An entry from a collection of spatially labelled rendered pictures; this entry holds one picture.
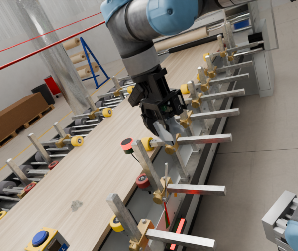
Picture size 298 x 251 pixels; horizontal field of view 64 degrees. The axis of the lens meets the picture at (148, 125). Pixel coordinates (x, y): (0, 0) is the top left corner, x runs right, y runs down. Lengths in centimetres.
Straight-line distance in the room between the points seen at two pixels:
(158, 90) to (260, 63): 300
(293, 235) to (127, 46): 44
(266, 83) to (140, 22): 319
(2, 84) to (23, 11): 439
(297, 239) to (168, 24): 40
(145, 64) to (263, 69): 304
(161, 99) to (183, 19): 18
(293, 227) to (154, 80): 36
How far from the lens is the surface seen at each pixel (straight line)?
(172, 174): 167
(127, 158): 149
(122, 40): 50
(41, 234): 76
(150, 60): 51
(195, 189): 115
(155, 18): 42
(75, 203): 137
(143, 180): 125
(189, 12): 42
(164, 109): 53
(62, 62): 493
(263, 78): 353
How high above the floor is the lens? 164
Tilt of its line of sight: 25 degrees down
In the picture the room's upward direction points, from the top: 24 degrees counter-clockwise
